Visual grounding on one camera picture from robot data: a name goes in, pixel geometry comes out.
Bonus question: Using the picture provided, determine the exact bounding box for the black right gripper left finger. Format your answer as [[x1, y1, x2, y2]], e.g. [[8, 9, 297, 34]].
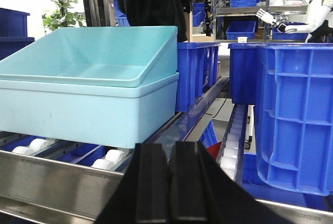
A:
[[95, 144, 169, 223]]

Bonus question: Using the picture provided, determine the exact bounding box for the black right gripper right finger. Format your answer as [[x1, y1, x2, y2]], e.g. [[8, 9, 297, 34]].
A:
[[170, 142, 290, 223]]

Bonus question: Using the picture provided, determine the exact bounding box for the light blue tray bin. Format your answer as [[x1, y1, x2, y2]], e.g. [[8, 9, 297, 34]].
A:
[[1, 74, 178, 148]]

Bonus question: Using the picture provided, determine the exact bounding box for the light blue tray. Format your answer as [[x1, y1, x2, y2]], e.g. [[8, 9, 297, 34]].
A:
[[1, 26, 177, 88]]

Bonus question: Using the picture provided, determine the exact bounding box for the blue ribbed crate near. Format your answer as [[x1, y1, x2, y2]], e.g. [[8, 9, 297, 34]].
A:
[[255, 43, 332, 196]]

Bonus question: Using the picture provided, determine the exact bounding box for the blue bin behind tray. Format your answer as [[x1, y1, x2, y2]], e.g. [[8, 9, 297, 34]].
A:
[[175, 42, 220, 112]]

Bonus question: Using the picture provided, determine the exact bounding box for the blue bin behind crate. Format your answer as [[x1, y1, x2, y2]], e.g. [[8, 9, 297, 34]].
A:
[[228, 43, 261, 105]]

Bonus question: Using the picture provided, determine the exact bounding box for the white paper cup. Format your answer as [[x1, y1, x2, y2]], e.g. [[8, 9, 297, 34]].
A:
[[237, 36, 248, 43]]

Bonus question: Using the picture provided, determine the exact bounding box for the green potted plant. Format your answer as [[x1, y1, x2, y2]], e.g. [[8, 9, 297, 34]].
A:
[[42, 0, 86, 32]]

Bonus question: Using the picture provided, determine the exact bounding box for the background metal shelving rack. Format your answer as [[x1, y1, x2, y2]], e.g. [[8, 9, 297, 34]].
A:
[[213, 0, 308, 42]]

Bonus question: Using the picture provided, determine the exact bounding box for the white humanoid robot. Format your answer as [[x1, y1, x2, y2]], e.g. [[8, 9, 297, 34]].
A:
[[256, 0, 332, 43]]

